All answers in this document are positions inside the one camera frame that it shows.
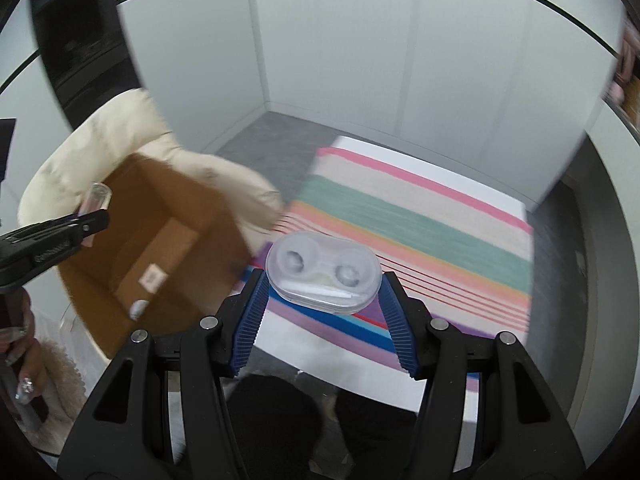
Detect black pants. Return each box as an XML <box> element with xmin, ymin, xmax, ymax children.
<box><xmin>227</xmin><ymin>374</ymin><xmax>421</xmax><ymax>480</ymax></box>

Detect clear contact lens case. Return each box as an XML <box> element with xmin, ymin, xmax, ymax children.
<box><xmin>265</xmin><ymin>231</ymin><xmax>383</xmax><ymax>316</ymax></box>

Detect white table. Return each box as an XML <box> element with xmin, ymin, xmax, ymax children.
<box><xmin>252</xmin><ymin>135</ymin><xmax>528</xmax><ymax>423</ymax></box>

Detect cream padded chair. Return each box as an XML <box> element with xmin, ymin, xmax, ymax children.
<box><xmin>17</xmin><ymin>87</ymin><xmax>286</xmax><ymax>261</ymax></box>

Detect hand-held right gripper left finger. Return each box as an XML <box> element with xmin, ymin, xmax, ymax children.
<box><xmin>57</xmin><ymin>269</ymin><xmax>271</xmax><ymax>480</ymax></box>

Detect small clear glass bottle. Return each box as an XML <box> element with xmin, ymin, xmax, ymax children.
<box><xmin>79</xmin><ymin>181</ymin><xmax>111</xmax><ymax>251</ymax></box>

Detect brown cardboard box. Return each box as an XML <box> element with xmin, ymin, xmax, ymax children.
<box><xmin>57</xmin><ymin>154</ymin><xmax>281</xmax><ymax>361</ymax></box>

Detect black built-in oven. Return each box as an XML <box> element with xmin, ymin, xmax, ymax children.
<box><xmin>27</xmin><ymin>0</ymin><xmax>146</xmax><ymax>116</ymax></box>

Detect striped colourful cloth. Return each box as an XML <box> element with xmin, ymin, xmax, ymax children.
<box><xmin>245</xmin><ymin>146</ymin><xmax>533</xmax><ymax>376</ymax></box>

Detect person's left hand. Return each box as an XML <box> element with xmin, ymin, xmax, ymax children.
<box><xmin>0</xmin><ymin>290</ymin><xmax>51</xmax><ymax>411</ymax></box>

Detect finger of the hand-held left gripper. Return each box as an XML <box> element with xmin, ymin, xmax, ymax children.
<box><xmin>0</xmin><ymin>209</ymin><xmax>110</xmax><ymax>243</ymax></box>

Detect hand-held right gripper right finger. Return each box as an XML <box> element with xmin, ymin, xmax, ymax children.
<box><xmin>380</xmin><ymin>271</ymin><xmax>586</xmax><ymax>480</ymax></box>

